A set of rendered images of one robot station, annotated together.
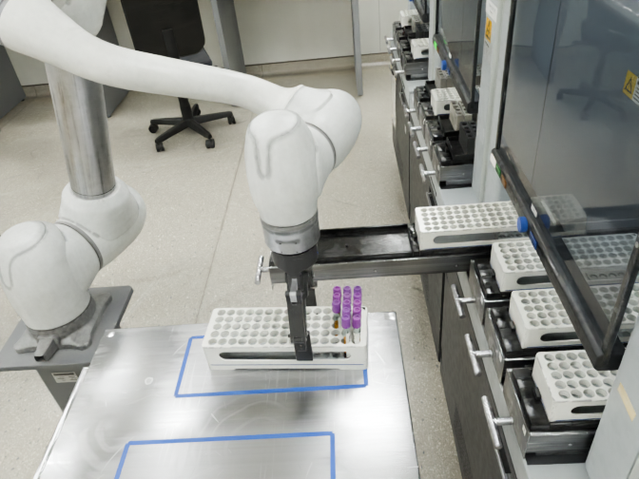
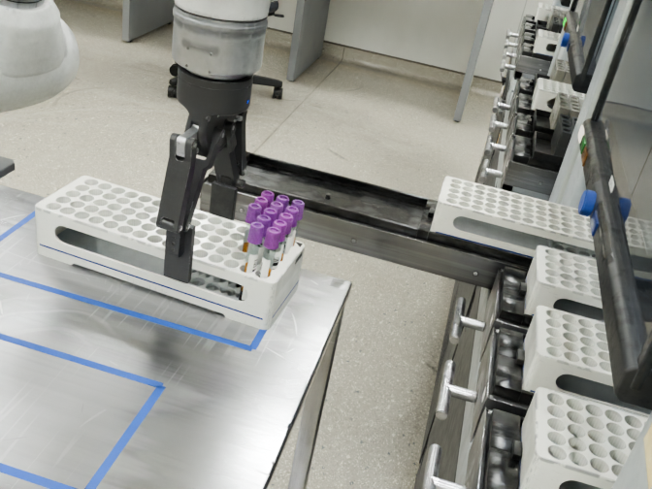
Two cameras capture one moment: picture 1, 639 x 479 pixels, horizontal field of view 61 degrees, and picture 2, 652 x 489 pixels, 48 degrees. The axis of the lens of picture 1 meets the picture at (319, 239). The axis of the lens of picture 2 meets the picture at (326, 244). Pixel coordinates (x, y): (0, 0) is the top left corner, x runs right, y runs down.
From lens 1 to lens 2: 0.32 m
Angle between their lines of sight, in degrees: 8
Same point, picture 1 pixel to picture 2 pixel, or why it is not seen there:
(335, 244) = (311, 189)
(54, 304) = not seen: outside the picture
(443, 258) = (460, 253)
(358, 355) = (259, 300)
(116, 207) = (29, 29)
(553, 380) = (548, 429)
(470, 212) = (523, 204)
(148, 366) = not seen: outside the picture
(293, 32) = (399, 19)
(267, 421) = (75, 338)
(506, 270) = (542, 279)
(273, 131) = not seen: outside the picture
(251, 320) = (126, 204)
